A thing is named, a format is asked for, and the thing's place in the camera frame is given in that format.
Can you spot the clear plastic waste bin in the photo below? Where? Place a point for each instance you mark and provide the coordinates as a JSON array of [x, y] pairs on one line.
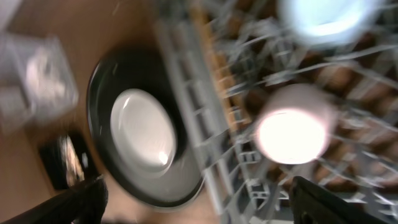
[[37, 83]]

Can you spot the black rectangular tray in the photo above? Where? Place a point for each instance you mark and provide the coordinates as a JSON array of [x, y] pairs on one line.
[[67, 160]]

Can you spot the grey dishwasher rack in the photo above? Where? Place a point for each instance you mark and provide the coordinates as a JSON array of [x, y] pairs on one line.
[[225, 59]]

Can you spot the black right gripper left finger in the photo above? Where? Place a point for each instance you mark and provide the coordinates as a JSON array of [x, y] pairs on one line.
[[85, 202]]

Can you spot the round black serving tray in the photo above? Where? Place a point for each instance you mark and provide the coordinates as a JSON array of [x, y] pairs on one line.
[[120, 70]]

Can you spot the pink cup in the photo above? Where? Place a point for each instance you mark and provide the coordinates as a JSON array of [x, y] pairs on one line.
[[294, 125]]

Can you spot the grey plate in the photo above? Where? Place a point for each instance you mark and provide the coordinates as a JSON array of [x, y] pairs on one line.
[[143, 133]]

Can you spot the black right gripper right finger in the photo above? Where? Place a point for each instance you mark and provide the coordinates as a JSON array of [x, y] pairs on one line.
[[311, 203]]

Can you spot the blue cup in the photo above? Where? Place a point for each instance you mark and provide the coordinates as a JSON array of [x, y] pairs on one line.
[[328, 23]]

